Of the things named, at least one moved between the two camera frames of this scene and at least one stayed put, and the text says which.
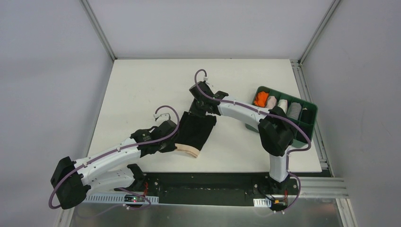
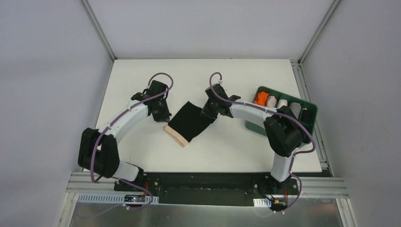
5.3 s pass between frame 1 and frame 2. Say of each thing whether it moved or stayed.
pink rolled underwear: stayed
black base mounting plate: stayed
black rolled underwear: stayed
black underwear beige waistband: moved
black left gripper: moved
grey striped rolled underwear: stayed
